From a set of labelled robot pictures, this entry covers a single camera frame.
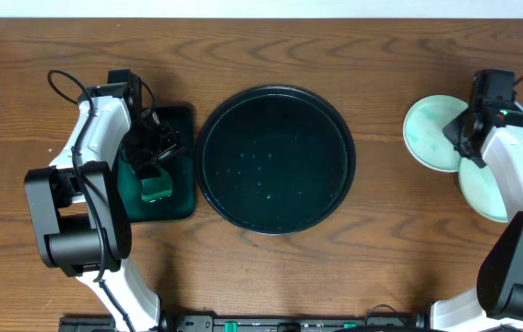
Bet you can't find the white plate green stain front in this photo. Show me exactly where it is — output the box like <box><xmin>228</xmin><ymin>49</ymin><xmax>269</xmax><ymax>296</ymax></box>
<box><xmin>403</xmin><ymin>95</ymin><xmax>468</xmax><ymax>172</ymax></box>

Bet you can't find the white plate green stain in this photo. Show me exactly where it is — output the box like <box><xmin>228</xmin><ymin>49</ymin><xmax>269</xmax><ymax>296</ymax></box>
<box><xmin>403</xmin><ymin>95</ymin><xmax>468</xmax><ymax>172</ymax></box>
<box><xmin>458</xmin><ymin>159</ymin><xmax>508</xmax><ymax>223</ymax></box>

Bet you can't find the green scouring sponge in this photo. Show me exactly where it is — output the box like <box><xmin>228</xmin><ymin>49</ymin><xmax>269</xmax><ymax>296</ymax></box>
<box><xmin>139</xmin><ymin>164</ymin><xmax>173</xmax><ymax>203</ymax></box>

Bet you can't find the white plate green stain back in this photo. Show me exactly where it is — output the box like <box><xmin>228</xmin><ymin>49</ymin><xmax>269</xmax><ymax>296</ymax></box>
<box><xmin>458</xmin><ymin>159</ymin><xmax>508</xmax><ymax>223</ymax></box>

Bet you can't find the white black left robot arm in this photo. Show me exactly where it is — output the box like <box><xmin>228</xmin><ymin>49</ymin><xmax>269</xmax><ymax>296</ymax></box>
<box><xmin>24</xmin><ymin>96</ymin><xmax>196</xmax><ymax>331</ymax></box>

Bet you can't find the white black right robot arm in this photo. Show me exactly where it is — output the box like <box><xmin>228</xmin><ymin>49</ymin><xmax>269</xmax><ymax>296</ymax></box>
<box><xmin>429</xmin><ymin>105</ymin><xmax>523</xmax><ymax>331</ymax></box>

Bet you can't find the black rectangular tray green liquid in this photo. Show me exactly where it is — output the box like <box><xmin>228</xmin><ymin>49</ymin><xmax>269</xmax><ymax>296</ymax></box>
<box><xmin>114</xmin><ymin>106</ymin><xmax>196</xmax><ymax>223</ymax></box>

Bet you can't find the round black serving tray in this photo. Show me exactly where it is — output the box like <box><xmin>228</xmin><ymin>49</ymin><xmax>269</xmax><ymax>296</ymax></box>
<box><xmin>195</xmin><ymin>85</ymin><xmax>356</xmax><ymax>235</ymax></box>

